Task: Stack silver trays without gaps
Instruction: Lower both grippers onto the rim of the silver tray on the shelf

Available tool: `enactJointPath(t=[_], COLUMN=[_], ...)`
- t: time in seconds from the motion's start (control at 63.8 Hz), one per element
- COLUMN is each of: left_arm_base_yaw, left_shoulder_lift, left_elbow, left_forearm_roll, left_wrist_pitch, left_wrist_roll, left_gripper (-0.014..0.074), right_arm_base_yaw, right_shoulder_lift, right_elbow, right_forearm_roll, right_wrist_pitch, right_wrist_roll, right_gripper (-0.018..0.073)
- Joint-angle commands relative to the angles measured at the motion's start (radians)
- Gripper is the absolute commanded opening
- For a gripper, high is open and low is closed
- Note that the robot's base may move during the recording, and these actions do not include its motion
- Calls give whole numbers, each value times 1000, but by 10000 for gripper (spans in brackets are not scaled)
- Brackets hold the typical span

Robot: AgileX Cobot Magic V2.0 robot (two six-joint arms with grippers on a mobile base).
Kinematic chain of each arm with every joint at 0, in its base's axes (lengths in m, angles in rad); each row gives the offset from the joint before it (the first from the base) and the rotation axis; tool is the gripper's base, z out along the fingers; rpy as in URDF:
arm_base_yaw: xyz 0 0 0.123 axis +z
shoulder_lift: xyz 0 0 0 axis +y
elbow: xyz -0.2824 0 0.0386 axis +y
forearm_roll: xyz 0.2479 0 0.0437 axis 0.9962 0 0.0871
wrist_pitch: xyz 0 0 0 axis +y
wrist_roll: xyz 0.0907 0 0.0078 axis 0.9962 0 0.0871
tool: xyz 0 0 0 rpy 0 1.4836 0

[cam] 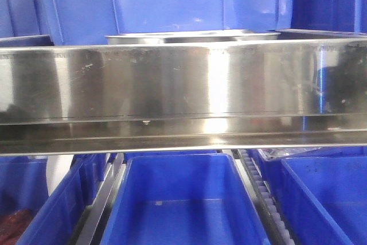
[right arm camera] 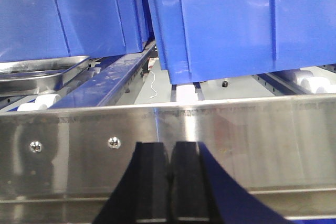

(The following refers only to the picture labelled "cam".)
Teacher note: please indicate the blue bin lower centre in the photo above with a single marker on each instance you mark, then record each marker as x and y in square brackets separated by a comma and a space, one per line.
[183, 199]

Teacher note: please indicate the blue bin upper centre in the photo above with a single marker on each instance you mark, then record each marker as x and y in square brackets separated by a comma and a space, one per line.
[79, 22]

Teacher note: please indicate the blue bin upper left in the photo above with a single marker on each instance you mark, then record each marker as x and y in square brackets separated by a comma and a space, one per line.
[23, 23]

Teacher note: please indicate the blue bin lower left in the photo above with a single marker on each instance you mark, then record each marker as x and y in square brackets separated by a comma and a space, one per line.
[32, 215]

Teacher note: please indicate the roller rail right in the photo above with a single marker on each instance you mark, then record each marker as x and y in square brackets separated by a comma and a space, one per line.
[262, 199]

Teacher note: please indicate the blue bin lower right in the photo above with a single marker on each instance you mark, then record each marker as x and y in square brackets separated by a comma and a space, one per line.
[321, 192]

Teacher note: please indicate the metal divider rail left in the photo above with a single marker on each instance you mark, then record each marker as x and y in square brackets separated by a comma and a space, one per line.
[93, 221]

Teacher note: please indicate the silver metal tray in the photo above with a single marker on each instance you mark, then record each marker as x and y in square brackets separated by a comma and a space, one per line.
[190, 37]

